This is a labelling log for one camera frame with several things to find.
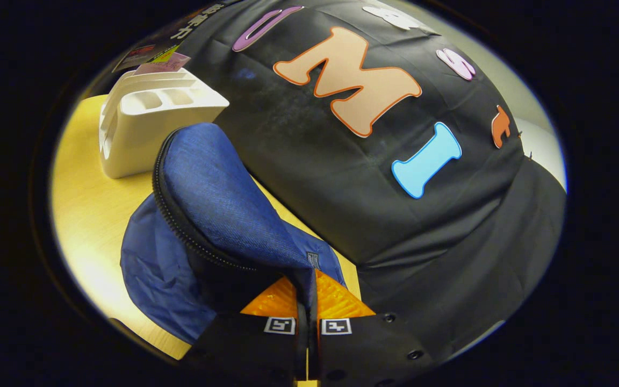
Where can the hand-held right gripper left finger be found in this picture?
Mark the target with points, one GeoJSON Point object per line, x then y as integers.
{"type": "Point", "coordinates": [250, 349]}

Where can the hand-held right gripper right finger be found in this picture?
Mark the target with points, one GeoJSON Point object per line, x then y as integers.
{"type": "Point", "coordinates": [363, 349]}

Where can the blue fabric schoolbag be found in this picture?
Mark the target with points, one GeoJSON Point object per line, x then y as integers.
{"type": "Point", "coordinates": [213, 183]}

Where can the white plastic bookshelf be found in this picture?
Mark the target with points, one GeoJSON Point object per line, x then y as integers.
{"type": "Point", "coordinates": [148, 134]}

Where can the pink cover book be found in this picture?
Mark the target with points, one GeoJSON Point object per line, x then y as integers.
{"type": "Point", "coordinates": [167, 64]}

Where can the black backdrop cloth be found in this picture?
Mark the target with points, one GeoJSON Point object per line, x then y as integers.
{"type": "Point", "coordinates": [315, 177]}

